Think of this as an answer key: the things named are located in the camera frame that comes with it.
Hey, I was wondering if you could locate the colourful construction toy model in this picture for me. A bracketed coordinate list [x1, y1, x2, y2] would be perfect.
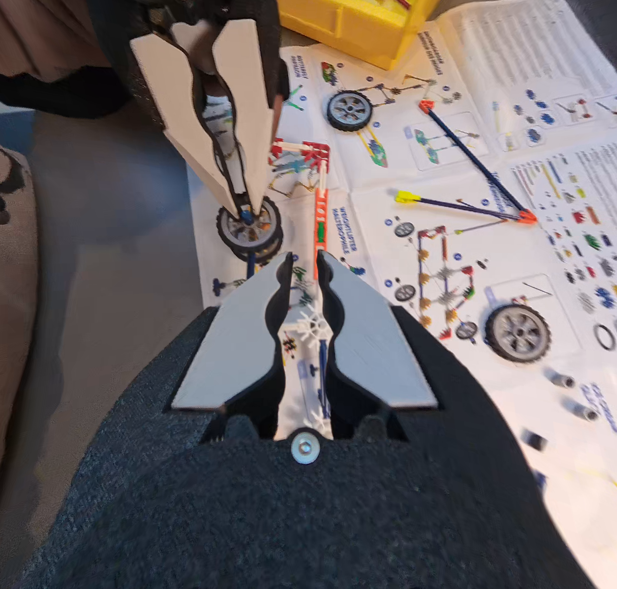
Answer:
[217, 136, 334, 428]

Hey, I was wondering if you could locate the grey desk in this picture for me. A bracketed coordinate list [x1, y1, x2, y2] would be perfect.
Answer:
[0, 0, 617, 589]

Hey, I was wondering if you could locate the printed instruction sheet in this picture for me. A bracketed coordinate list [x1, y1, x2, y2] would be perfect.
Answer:
[188, 0, 617, 589]

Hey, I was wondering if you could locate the blue rod V-shaped assembly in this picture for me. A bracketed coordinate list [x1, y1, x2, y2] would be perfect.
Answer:
[394, 100, 539, 228]

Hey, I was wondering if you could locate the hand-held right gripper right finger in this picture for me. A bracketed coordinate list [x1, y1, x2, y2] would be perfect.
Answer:
[317, 252, 439, 435]

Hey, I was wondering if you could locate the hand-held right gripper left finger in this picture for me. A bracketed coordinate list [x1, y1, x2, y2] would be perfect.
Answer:
[172, 252, 295, 435]

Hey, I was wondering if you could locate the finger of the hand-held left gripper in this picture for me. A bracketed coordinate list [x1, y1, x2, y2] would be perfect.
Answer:
[130, 32, 244, 219]
[212, 20, 280, 215]

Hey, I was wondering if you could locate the yellow plastic bin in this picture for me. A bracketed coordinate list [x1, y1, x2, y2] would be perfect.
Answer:
[269, 0, 460, 71]

